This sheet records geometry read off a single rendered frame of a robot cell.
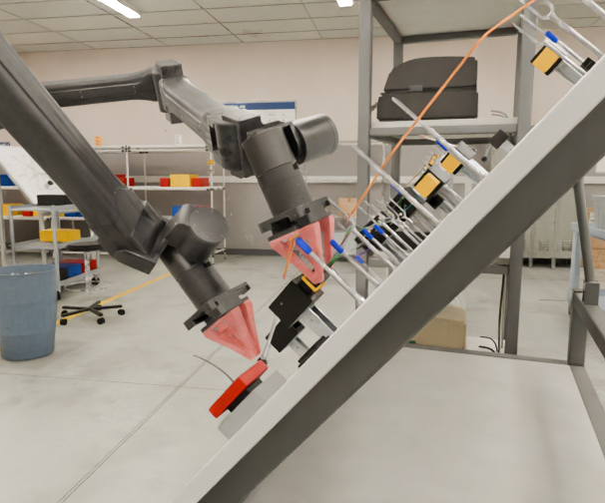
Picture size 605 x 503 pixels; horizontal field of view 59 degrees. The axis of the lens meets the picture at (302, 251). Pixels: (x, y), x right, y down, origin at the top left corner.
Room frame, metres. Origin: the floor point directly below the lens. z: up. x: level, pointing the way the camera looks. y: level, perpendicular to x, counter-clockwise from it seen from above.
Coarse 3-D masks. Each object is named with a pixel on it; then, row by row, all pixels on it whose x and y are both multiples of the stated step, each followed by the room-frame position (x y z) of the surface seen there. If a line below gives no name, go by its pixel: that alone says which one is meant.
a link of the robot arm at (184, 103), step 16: (160, 64) 1.03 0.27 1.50; (176, 64) 1.02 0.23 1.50; (160, 80) 1.02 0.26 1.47; (176, 80) 1.01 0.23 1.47; (176, 96) 0.93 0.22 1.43; (192, 96) 0.91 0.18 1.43; (208, 96) 0.91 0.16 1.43; (176, 112) 0.95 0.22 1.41; (192, 112) 0.85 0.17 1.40; (208, 112) 0.78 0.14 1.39; (192, 128) 0.87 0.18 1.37; (208, 128) 0.77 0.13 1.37; (224, 128) 0.72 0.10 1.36; (208, 144) 0.80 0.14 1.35; (224, 144) 0.73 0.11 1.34; (224, 160) 0.74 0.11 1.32; (240, 160) 0.74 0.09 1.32
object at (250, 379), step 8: (256, 368) 0.48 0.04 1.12; (264, 368) 0.49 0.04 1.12; (240, 376) 0.46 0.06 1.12; (248, 376) 0.47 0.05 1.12; (256, 376) 0.47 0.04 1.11; (232, 384) 0.46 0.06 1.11; (240, 384) 0.46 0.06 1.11; (248, 384) 0.46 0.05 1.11; (256, 384) 0.48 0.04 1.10; (224, 392) 0.46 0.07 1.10; (232, 392) 0.46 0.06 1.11; (240, 392) 0.46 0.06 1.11; (248, 392) 0.46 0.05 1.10; (216, 400) 0.47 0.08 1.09; (224, 400) 0.46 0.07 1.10; (232, 400) 0.46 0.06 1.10; (240, 400) 0.47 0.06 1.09; (216, 408) 0.46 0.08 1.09; (224, 408) 0.46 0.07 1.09; (232, 408) 0.47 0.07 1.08; (216, 416) 0.46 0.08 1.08
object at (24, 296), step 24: (24, 264) 3.95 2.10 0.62; (48, 264) 3.95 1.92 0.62; (0, 288) 3.55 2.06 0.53; (24, 288) 3.56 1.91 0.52; (48, 288) 3.69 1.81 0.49; (0, 312) 3.57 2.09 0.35; (24, 312) 3.57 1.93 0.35; (48, 312) 3.69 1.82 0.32; (0, 336) 3.59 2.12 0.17; (24, 336) 3.58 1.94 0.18; (48, 336) 3.69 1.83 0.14
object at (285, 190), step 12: (276, 168) 0.67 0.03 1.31; (288, 168) 0.67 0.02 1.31; (264, 180) 0.68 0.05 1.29; (276, 180) 0.67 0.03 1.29; (288, 180) 0.67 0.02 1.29; (300, 180) 0.68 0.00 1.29; (264, 192) 0.68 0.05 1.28; (276, 192) 0.67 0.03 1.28; (288, 192) 0.67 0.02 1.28; (300, 192) 0.67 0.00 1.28; (276, 204) 0.67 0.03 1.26; (288, 204) 0.67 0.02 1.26; (300, 204) 0.67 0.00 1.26; (312, 204) 0.67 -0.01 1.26; (324, 204) 0.72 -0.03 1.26; (276, 216) 0.65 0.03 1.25; (288, 216) 0.65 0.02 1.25; (300, 216) 0.64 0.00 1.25; (264, 228) 0.66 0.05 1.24
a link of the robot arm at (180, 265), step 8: (168, 248) 0.75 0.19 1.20; (160, 256) 0.76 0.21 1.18; (168, 256) 0.75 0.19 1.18; (176, 256) 0.75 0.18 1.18; (168, 264) 0.75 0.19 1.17; (176, 264) 0.75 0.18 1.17; (184, 264) 0.74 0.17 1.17; (192, 264) 0.74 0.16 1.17; (176, 272) 0.75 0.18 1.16; (184, 272) 0.74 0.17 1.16; (176, 280) 0.76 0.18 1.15
